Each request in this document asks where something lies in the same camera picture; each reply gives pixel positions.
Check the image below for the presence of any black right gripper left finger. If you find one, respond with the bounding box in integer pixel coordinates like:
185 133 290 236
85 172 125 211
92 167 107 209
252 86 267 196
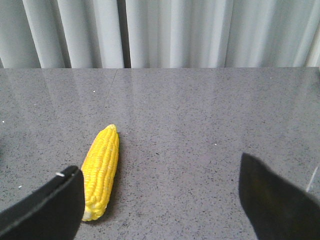
0 165 85 240

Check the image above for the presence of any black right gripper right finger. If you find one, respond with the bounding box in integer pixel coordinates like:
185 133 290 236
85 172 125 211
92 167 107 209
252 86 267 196
238 153 320 240

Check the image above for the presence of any yellow plastic corn cob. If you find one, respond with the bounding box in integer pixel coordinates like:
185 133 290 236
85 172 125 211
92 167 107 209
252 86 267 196
81 124 120 222

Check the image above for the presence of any white pleated curtain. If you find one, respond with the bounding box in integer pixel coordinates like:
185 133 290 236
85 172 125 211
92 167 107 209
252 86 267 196
0 0 320 68

